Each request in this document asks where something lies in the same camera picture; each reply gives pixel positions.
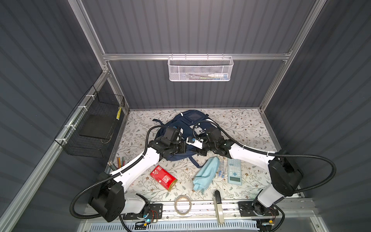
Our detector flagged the navy blue backpack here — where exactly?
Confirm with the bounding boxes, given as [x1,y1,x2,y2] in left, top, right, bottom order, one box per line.
[153,110,211,169]

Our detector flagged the blue pens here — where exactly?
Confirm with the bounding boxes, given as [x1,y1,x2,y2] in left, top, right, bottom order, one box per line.
[217,159,228,178]

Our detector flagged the light blue pencil case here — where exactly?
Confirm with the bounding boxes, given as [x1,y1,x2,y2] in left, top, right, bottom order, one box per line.
[193,157,220,191]

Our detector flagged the light blue calculator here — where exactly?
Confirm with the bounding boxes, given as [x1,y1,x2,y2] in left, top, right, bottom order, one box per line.
[228,159,242,186]

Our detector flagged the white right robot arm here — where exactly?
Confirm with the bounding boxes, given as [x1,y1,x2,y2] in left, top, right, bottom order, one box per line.
[187,120,337,218]

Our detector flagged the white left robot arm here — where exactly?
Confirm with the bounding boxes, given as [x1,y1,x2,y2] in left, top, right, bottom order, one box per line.
[69,125,186,222]

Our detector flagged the floral table mat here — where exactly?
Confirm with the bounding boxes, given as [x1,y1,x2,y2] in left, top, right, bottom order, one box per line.
[110,109,277,202]

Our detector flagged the red gold tin box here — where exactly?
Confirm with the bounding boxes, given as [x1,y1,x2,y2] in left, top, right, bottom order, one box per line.
[150,165,177,191]

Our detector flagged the colored pencils in cup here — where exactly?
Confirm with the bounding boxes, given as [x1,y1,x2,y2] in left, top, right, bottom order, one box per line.
[107,156,125,171]

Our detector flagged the black beige box cutter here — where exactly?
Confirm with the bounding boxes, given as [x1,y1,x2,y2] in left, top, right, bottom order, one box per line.
[213,190,225,225]

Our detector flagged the yellow tag on black basket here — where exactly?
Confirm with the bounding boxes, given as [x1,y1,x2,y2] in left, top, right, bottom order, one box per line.
[116,106,122,120]

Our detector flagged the markers in white basket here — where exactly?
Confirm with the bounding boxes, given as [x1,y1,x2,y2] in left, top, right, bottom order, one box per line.
[186,73,230,81]

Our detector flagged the clear tape roll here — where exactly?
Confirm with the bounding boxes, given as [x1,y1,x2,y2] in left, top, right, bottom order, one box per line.
[174,195,192,216]

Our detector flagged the white wire mesh basket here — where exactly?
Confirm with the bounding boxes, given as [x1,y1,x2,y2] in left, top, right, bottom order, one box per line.
[167,55,234,82]

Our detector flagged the black wire mesh basket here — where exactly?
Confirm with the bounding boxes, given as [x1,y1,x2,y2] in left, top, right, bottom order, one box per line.
[55,88,125,159]

